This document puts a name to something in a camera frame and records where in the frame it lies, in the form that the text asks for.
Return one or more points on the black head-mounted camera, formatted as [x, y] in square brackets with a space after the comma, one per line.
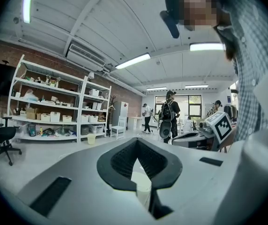
[171, 24]

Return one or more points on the blue round container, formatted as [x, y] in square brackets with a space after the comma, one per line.
[32, 130]

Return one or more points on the wooden coat rack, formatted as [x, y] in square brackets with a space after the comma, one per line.
[112, 101]

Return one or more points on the clear plastic storage bin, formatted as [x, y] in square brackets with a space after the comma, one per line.
[96, 128]

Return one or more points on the white desk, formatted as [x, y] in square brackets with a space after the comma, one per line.
[134, 118]

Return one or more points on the black framed window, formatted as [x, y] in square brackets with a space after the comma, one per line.
[193, 102]

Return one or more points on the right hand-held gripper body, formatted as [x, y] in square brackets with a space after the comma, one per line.
[221, 126]

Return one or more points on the brown cardboard box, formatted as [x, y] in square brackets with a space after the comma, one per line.
[32, 114]

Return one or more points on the white refrigerator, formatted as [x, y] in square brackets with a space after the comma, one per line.
[121, 111]

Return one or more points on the grey checked shirt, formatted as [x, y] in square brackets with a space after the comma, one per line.
[248, 43]

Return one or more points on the clothes rack with garments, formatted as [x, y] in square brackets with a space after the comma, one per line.
[230, 111]

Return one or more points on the white wooden chair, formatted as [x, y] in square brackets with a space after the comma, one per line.
[118, 128]

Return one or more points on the white ceiling air conditioner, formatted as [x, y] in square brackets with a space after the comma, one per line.
[84, 57]

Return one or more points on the group of white storage boxes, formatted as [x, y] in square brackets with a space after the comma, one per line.
[55, 116]

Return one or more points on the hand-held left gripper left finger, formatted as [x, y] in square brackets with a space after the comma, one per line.
[108, 170]

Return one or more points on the pale yellow waste basket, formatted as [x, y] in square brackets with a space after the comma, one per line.
[91, 139]

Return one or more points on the black office chair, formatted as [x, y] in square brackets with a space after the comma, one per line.
[0, 135]

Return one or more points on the beige waste bin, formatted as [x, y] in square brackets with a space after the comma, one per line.
[141, 179]

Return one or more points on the ceiling strip light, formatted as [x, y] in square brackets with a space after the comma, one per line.
[196, 86]
[132, 60]
[206, 46]
[156, 88]
[28, 3]

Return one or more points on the blue wall poster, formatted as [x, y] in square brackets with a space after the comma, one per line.
[228, 98]

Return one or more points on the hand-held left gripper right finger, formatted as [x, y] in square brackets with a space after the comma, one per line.
[169, 170]

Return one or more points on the white security camera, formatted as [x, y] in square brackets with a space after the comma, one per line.
[91, 75]

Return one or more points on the white plastic bag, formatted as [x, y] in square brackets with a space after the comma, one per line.
[29, 95]

